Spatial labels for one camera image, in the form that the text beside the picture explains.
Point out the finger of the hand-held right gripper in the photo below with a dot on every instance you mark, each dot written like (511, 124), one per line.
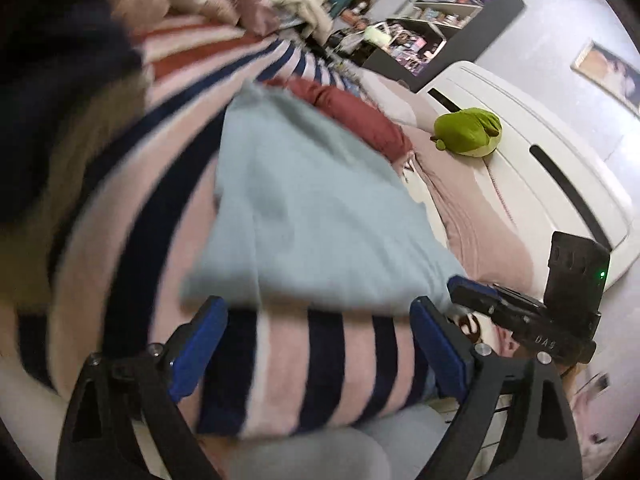
(467, 290)

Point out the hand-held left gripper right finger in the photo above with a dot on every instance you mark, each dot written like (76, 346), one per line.
(442, 350)

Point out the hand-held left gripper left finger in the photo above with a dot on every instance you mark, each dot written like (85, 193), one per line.
(197, 350)

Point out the light blue shirt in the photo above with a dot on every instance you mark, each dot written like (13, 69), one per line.
(310, 210)

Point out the striped blanket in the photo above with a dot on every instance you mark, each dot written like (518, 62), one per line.
(330, 360)

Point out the light grey cloth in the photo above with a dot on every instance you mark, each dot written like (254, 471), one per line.
(350, 450)

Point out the green plush toy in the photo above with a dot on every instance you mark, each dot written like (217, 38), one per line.
(467, 132)

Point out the white bed headboard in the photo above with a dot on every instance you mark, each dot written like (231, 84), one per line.
(525, 120)

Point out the maroon cloth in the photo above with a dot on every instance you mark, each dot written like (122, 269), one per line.
(360, 115)

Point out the pale pillow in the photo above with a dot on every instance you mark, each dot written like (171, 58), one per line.
(390, 95)

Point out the dark desk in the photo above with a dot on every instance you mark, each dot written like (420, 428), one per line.
(385, 62)

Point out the pale handbag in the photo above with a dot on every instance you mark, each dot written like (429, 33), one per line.
(376, 35)

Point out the dark bookshelf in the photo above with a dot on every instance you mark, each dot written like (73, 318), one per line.
(495, 10)

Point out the dark cloth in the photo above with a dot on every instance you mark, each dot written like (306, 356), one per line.
(50, 85)

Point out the white comforter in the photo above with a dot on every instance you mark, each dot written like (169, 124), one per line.
(305, 5)

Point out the mauve cloth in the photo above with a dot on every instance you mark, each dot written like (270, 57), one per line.
(255, 10)

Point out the framed wall picture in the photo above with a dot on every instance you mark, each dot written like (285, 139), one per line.
(610, 75)

